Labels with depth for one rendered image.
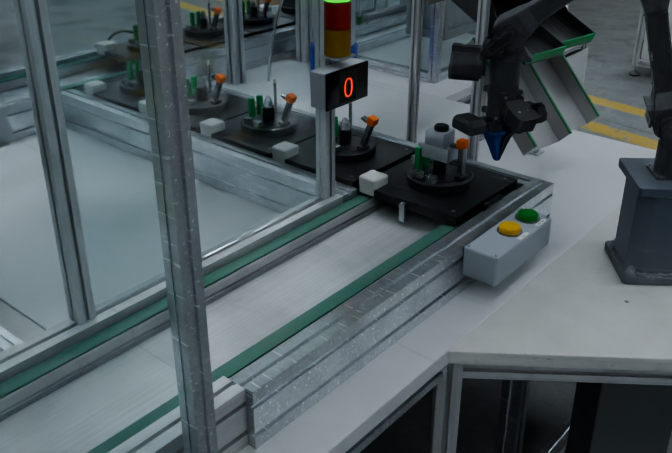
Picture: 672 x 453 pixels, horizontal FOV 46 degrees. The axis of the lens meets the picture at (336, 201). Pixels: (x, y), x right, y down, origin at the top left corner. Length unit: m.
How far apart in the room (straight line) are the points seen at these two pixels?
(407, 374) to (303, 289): 0.24
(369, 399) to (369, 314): 0.13
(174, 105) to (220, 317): 0.60
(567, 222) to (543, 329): 0.43
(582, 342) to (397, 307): 0.32
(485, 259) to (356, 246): 0.25
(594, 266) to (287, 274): 0.61
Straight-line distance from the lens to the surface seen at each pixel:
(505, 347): 1.38
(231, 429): 1.13
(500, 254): 1.44
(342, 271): 1.44
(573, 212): 1.85
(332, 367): 1.23
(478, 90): 1.79
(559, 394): 2.70
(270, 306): 1.35
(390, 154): 1.80
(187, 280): 0.88
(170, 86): 0.79
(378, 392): 1.26
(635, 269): 1.61
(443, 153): 1.62
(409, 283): 1.33
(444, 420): 1.48
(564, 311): 1.49
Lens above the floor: 1.66
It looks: 26 degrees down
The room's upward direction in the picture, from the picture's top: straight up
